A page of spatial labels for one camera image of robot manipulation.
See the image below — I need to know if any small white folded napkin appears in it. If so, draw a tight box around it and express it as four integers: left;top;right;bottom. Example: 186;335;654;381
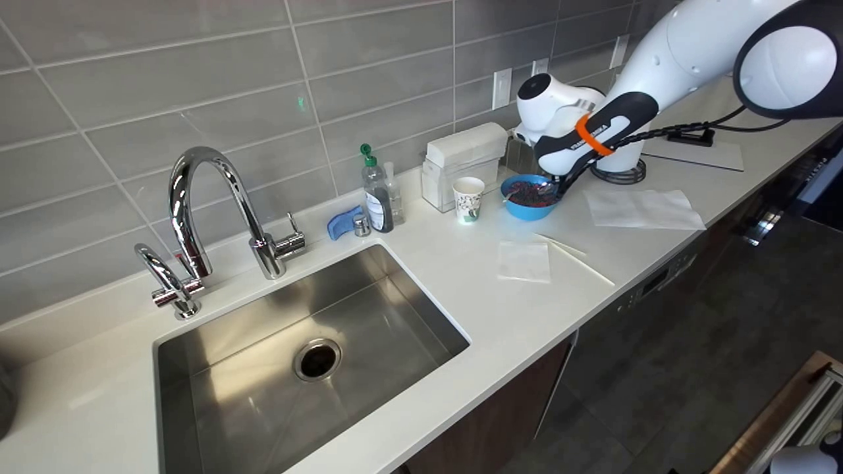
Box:
496;241;550;285

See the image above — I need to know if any white wall outlet plate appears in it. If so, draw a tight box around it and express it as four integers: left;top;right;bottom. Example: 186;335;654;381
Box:
492;67;512;110

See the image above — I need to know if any white board with black handle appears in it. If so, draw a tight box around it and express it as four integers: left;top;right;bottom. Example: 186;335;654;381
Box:
642;129;744;170

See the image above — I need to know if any blue bowl with contents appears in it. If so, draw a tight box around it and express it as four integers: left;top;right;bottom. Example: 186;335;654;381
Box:
501;174;560;221

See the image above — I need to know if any short wooden stir stick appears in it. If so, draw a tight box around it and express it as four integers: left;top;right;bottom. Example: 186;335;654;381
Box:
534;231;588;257

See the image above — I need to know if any dark wooden base cabinet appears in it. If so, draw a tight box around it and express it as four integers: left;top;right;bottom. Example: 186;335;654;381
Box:
392;340;571;474

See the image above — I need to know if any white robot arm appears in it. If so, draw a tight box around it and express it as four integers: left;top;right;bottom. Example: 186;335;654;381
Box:
513;0;843;191

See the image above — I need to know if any large white paper napkin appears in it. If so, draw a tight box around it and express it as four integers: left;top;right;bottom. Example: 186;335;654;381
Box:
588;189;704;229

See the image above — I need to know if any clear dish soap bottle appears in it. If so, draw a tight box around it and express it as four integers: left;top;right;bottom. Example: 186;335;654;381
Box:
362;141;392;231

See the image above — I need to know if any white paper towel dispenser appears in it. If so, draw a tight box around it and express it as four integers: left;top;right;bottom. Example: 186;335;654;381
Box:
418;121;508;212

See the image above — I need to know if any stainless steel sink basin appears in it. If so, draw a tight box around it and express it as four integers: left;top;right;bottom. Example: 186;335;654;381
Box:
152;244;467;474

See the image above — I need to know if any metal napkin holder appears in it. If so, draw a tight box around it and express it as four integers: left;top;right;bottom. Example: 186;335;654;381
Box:
502;133;538;174

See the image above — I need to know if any chrome gooseneck faucet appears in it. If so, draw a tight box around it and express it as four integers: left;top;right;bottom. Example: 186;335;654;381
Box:
169;144;308;279

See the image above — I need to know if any white paper cup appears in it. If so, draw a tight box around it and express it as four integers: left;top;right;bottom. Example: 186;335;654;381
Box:
452;177;484;223

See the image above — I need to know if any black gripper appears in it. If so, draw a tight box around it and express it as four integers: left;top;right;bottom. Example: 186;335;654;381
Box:
550;160;596;199

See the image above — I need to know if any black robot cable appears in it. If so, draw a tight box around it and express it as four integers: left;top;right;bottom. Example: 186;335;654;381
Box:
626;102;843;146

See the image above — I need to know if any long wooden stir stick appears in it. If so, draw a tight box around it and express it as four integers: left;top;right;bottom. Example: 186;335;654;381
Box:
546;240;616;286

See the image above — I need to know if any blue sponge holder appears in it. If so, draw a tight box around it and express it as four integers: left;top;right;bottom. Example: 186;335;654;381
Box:
327;206;371;240

